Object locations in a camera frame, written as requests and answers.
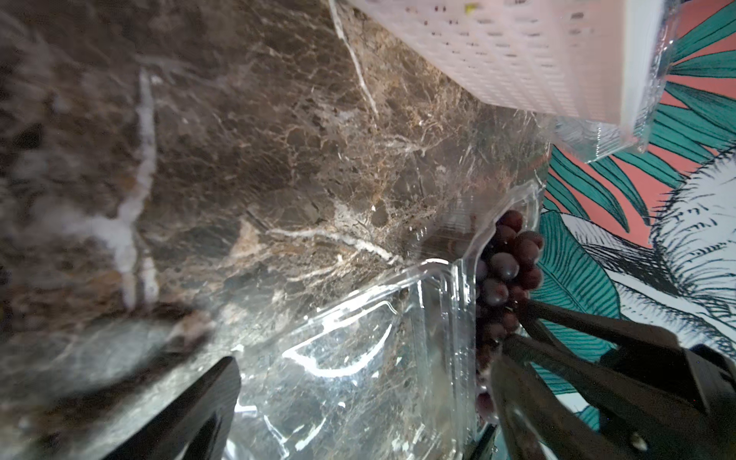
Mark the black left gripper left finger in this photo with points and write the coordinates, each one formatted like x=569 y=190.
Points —
x=195 y=425

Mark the white perforated plastic basket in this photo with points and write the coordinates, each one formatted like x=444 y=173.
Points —
x=512 y=54

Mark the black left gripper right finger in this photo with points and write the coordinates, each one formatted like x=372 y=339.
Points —
x=532 y=419

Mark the purple grape bunch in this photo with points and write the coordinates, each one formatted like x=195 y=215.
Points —
x=505 y=274

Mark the clear plastic clamshell container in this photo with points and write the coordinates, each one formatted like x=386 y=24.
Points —
x=388 y=372

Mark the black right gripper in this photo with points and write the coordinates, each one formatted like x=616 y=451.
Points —
x=655 y=399

